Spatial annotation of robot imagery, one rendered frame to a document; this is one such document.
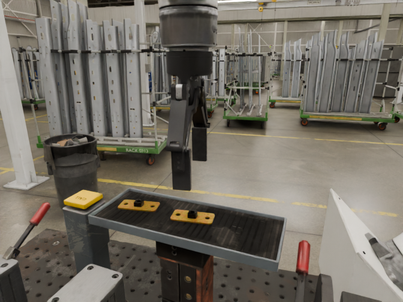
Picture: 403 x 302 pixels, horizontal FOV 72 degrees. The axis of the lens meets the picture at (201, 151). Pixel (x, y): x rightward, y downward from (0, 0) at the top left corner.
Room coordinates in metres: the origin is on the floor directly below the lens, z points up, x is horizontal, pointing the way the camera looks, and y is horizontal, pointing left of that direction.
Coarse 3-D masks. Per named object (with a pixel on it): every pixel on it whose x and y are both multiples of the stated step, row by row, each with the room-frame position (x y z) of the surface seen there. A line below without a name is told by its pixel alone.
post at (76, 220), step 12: (96, 204) 0.57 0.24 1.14; (72, 216) 0.54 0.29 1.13; (84, 216) 0.53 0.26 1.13; (72, 228) 0.54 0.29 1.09; (84, 228) 0.53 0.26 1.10; (96, 228) 0.55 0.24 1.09; (72, 240) 0.55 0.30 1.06; (84, 240) 0.53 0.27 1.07; (96, 240) 0.55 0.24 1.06; (108, 240) 0.58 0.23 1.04; (84, 252) 0.54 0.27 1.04; (96, 252) 0.54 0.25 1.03; (108, 252) 0.59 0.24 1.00; (84, 264) 0.55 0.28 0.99; (96, 264) 0.55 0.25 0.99; (108, 264) 0.58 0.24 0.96
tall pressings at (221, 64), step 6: (216, 54) 9.99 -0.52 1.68; (222, 54) 9.67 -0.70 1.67; (216, 66) 9.95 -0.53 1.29; (222, 66) 9.62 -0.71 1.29; (222, 72) 9.60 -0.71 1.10; (204, 78) 9.46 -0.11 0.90; (210, 78) 9.67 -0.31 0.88; (222, 78) 9.58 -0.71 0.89; (210, 84) 9.65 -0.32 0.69; (222, 84) 9.57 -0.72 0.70; (210, 90) 9.64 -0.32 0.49; (222, 90) 9.55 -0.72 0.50
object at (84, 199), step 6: (78, 192) 0.59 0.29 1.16; (84, 192) 0.59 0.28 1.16; (90, 192) 0.59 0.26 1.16; (96, 192) 0.59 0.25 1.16; (72, 198) 0.56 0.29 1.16; (78, 198) 0.56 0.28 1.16; (84, 198) 0.56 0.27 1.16; (90, 198) 0.56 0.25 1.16; (96, 198) 0.57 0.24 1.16; (66, 204) 0.55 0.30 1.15; (72, 204) 0.55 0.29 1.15; (78, 204) 0.54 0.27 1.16; (84, 204) 0.54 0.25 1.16; (90, 204) 0.55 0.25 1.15
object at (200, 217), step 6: (180, 210) 0.51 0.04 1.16; (186, 210) 0.51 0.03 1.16; (192, 210) 0.49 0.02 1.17; (174, 216) 0.48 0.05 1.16; (180, 216) 0.48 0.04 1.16; (186, 216) 0.48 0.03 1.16; (192, 216) 0.48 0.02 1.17; (198, 216) 0.48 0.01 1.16; (204, 216) 0.48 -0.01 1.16; (210, 216) 0.48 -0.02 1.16; (192, 222) 0.47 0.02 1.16; (198, 222) 0.46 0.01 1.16; (204, 222) 0.46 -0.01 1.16; (210, 222) 0.46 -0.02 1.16
